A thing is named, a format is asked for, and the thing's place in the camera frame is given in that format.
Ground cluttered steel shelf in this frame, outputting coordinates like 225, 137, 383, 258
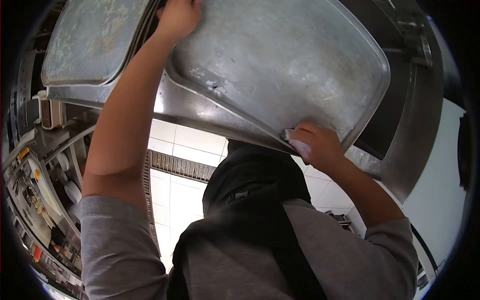
2, 122, 96, 299

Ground floor drain grate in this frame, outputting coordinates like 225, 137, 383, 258
142, 149, 219, 259

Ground person's right fingers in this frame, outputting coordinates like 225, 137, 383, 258
284, 122, 315, 160

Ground stainless steel sink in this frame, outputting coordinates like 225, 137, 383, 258
45, 0, 447, 205

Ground black hose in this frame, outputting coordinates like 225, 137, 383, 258
410, 223, 440, 272

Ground large steel tray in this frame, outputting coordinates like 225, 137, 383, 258
164, 0, 391, 155

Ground person's body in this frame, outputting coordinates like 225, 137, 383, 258
80, 139, 419, 300

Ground person's right hand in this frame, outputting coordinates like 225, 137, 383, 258
284, 122, 347, 173

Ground soapy scrubbing sponge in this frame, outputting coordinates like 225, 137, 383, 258
280, 128, 313, 159

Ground white plastic box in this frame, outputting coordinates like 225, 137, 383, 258
32, 89, 65, 131

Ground person's left hand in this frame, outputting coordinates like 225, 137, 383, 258
155, 0, 203, 43

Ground stack of steel trays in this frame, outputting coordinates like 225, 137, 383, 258
41, 0, 166, 89

